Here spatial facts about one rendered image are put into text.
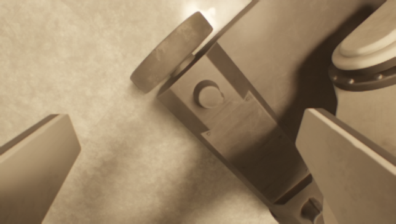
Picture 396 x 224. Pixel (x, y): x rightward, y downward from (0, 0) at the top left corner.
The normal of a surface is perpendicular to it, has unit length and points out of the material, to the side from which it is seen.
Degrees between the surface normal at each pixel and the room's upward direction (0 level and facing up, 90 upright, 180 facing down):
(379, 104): 90
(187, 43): 18
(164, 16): 0
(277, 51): 0
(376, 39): 90
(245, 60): 0
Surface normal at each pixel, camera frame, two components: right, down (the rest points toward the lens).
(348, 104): -0.67, -0.69
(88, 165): 0.11, 0.27
